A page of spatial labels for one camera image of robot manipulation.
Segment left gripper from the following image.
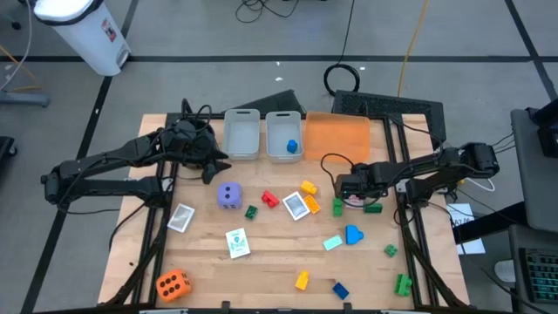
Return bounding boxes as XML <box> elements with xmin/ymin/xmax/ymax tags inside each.
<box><xmin>167</xmin><ymin>120</ymin><xmax>233</xmax><ymax>184</ymax></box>

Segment purple foam dice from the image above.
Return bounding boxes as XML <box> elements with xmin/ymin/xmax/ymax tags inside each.
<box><xmin>216</xmin><ymin>181</ymin><xmax>244</xmax><ymax>210</ymax></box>

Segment red toy block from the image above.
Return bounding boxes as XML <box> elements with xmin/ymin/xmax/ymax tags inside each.
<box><xmin>261</xmin><ymin>189</ymin><xmax>281</xmax><ymax>208</ymax></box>

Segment grey plastic bin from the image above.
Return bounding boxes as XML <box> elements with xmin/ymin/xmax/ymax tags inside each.
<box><xmin>264</xmin><ymin>110</ymin><xmax>304</xmax><ymax>164</ymax></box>
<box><xmin>222</xmin><ymin>108</ymin><xmax>262</xmax><ymax>161</ymax></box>

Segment translucent orange tray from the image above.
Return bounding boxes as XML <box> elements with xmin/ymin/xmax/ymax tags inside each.
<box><xmin>304</xmin><ymin>111</ymin><xmax>371</xmax><ymax>165</ymax></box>

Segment blue heart-shaped toy block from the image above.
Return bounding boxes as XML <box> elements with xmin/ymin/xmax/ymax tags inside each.
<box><xmin>344</xmin><ymin>224</ymin><xmax>365</xmax><ymax>246</ymax></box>

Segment mint flat toy brick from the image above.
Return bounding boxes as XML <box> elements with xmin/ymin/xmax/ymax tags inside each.
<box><xmin>322</xmin><ymin>234</ymin><xmax>344</xmax><ymax>252</ymax></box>

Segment black perforated metal panel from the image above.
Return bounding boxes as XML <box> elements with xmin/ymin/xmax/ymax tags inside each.
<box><xmin>330</xmin><ymin>90</ymin><xmax>447</xmax><ymax>145</ymax></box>

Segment white card green emblem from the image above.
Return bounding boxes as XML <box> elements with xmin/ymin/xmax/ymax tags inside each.
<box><xmin>225</xmin><ymin>227</ymin><xmax>252</xmax><ymax>260</ymax></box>

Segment black flat panel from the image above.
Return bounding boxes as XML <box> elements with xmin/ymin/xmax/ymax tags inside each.
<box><xmin>221</xmin><ymin>89</ymin><xmax>306</xmax><ymax>115</ymax></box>

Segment white paper sheet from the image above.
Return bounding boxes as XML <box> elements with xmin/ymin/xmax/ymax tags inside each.
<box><xmin>446</xmin><ymin>202</ymin><xmax>487</xmax><ymax>256</ymax></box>

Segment black desk foot bar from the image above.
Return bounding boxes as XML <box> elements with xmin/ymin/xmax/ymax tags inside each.
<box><xmin>453</xmin><ymin>201</ymin><xmax>528</xmax><ymax>245</ymax></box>

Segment orange foam dice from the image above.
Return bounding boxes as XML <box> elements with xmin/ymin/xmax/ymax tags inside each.
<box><xmin>155</xmin><ymin>268</ymin><xmax>193</xmax><ymax>304</ymax></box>

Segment white computer mouse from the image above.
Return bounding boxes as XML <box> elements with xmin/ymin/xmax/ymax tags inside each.
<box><xmin>493</xmin><ymin>259</ymin><xmax>518</xmax><ymax>283</ymax></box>

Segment grey desk with keyboard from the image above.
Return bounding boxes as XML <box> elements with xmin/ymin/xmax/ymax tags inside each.
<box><xmin>508</xmin><ymin>224</ymin><xmax>558</xmax><ymax>314</ymax></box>

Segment white trash bin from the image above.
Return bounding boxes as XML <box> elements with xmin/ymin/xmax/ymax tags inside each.
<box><xmin>32</xmin><ymin>0</ymin><xmax>132</xmax><ymax>78</ymax></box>

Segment black desk device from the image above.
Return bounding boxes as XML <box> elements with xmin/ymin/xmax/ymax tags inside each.
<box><xmin>526</xmin><ymin>99</ymin><xmax>558</xmax><ymax>159</ymax></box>

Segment grey stand base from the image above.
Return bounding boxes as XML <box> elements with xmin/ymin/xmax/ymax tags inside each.
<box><xmin>0</xmin><ymin>89</ymin><xmax>51</xmax><ymax>108</ymax></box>

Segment backlit keyboard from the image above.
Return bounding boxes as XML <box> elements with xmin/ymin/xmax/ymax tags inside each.
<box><xmin>518</xmin><ymin>247</ymin><xmax>558</xmax><ymax>305</ymax></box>

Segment black chair base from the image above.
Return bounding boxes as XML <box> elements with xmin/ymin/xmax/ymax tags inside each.
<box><xmin>0</xmin><ymin>135</ymin><xmax>18</xmax><ymax>170</ymax></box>

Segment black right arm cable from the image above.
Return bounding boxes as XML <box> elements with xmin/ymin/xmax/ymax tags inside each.
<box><xmin>320</xmin><ymin>152</ymin><xmax>384</xmax><ymax>209</ymax></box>

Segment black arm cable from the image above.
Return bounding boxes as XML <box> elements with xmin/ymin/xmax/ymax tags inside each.
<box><xmin>174</xmin><ymin>98</ymin><xmax>217</xmax><ymax>132</ymax></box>
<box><xmin>320</xmin><ymin>152</ymin><xmax>384</xmax><ymax>209</ymax></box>

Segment black aluminium table frame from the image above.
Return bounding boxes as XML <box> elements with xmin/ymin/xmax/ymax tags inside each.
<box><xmin>104</xmin><ymin>112</ymin><xmax>464</xmax><ymax>313</ymax></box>

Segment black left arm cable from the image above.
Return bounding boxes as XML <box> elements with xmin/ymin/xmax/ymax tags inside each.
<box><xmin>174</xmin><ymin>98</ymin><xmax>217</xmax><ymax>132</ymax></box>

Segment black coiled cable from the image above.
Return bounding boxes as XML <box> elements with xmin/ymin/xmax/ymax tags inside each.
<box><xmin>323</xmin><ymin>0</ymin><xmax>362</xmax><ymax>98</ymax></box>

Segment yellow cable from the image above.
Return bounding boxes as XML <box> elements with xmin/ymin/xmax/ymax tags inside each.
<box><xmin>396</xmin><ymin>0</ymin><xmax>431</xmax><ymax>98</ymax></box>

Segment black floor cable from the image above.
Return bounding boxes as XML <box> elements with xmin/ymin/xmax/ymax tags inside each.
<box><xmin>235</xmin><ymin>0</ymin><xmax>302</xmax><ymax>24</ymax></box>

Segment white floor cable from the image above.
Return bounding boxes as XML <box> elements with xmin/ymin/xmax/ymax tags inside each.
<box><xmin>0</xmin><ymin>0</ymin><xmax>35</xmax><ymax>91</ymax></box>

